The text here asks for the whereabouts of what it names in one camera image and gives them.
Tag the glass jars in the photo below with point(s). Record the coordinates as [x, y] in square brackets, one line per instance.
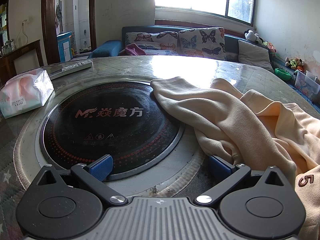
[10, 44]

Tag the butterfly print cushion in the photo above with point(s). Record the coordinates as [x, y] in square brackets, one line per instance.
[200, 42]
[150, 40]

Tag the green plastic bowl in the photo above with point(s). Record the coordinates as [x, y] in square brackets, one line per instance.
[282, 73]

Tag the cream sweatshirt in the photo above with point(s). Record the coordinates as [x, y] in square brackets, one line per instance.
[225, 110]

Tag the pink cloth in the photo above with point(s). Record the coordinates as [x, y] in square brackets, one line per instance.
[132, 50]

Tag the panda plush toy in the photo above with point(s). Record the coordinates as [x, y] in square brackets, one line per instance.
[250, 35]

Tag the grey pillow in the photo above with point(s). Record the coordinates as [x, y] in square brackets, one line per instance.
[253, 55]

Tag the dark wooden sideboard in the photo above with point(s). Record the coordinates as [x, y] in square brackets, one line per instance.
[25, 52]

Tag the clear plastic storage box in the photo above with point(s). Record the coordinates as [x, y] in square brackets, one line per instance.
[305, 85]

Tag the blue and white box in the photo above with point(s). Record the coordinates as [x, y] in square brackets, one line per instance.
[63, 47]

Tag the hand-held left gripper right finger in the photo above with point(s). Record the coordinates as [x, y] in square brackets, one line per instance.
[220, 167]

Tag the white wall outlet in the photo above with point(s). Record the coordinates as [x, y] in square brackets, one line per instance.
[25, 21]

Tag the round black induction cooktop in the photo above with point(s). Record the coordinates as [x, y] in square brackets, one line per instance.
[100, 130]

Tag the white remote control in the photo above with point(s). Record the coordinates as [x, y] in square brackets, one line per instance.
[76, 66]

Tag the soft tissue pack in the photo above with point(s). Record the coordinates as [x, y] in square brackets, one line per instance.
[25, 97]

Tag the colourful plastic toy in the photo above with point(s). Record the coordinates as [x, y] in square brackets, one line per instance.
[268, 46]

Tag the dark wooden door frame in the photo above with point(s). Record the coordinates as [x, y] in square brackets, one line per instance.
[47, 30]

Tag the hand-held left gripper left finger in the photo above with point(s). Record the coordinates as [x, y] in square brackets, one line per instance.
[102, 166]

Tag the hanging grey towel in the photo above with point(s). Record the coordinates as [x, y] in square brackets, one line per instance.
[58, 13]

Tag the brown stuffed toys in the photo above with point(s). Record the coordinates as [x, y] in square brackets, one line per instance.
[295, 63]

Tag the blue corner sofa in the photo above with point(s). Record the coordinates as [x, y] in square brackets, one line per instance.
[107, 48]

